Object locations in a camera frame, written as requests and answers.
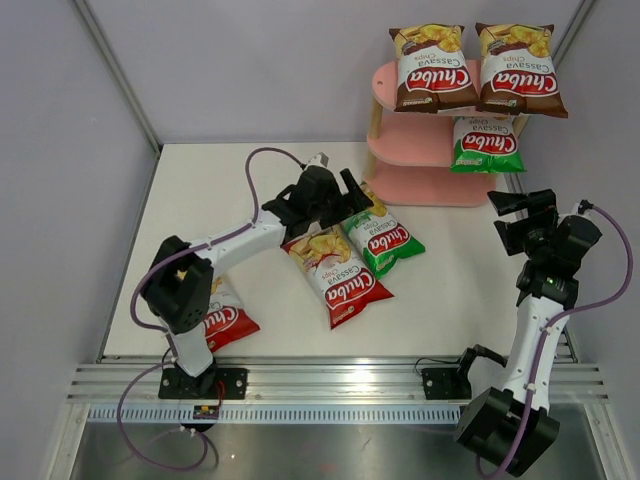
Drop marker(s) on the middle red Chuba chips bag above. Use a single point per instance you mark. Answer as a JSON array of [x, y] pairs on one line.
[[336, 273]]

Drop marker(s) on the large brown Chuba chips bag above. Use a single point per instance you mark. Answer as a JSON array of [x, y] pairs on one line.
[[517, 75]]

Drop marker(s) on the white slotted cable duct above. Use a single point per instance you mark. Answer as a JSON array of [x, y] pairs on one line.
[[442, 414]]

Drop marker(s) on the small brown Chuba chips bag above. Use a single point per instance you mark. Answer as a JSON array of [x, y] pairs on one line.
[[432, 72]]

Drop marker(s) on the left red Chuba chips bag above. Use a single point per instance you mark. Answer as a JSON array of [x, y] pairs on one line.
[[226, 320]]

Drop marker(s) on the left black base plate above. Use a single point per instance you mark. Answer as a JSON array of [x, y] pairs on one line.
[[214, 383]]

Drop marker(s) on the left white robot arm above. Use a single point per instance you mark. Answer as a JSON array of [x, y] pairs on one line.
[[177, 287]]

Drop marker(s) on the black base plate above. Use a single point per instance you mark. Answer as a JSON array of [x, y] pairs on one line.
[[445, 383], [214, 383]]

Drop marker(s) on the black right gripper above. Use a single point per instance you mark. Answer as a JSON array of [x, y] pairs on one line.
[[542, 209]]

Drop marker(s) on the aluminium mounting rail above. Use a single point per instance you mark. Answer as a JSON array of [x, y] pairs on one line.
[[390, 381]]

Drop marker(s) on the green Chuba chips bag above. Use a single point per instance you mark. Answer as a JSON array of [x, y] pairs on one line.
[[379, 237], [485, 145]]

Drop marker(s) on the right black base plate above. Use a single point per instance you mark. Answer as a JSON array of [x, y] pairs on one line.
[[445, 383]]

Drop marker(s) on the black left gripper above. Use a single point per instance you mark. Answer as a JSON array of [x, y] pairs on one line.
[[346, 205]]

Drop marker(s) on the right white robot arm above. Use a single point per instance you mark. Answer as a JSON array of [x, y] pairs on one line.
[[508, 424]]

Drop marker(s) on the pink three-tier shelf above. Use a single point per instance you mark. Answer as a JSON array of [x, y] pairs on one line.
[[409, 154]]

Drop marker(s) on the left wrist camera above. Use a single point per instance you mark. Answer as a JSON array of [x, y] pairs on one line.
[[318, 160]]

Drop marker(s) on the red chuba chips bag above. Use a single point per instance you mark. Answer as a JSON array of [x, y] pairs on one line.
[[226, 320], [336, 273]]

